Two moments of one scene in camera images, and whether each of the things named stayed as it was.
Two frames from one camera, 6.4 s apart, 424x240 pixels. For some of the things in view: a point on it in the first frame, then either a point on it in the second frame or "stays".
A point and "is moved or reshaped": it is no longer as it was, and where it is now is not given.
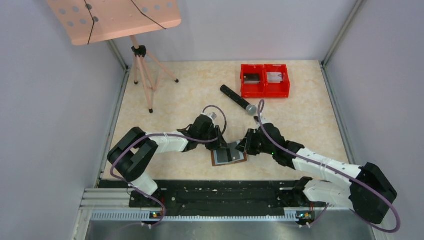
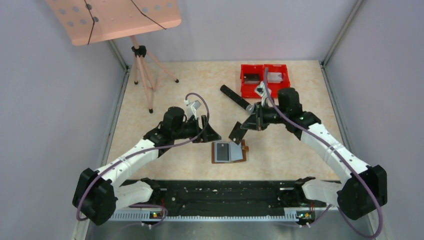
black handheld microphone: (251, 109) stays
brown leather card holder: (213, 160) is moved or reshaped
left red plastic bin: (252, 77) stays
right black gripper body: (255, 147) → (268, 115)
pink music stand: (85, 21) stays
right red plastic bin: (277, 83) stays
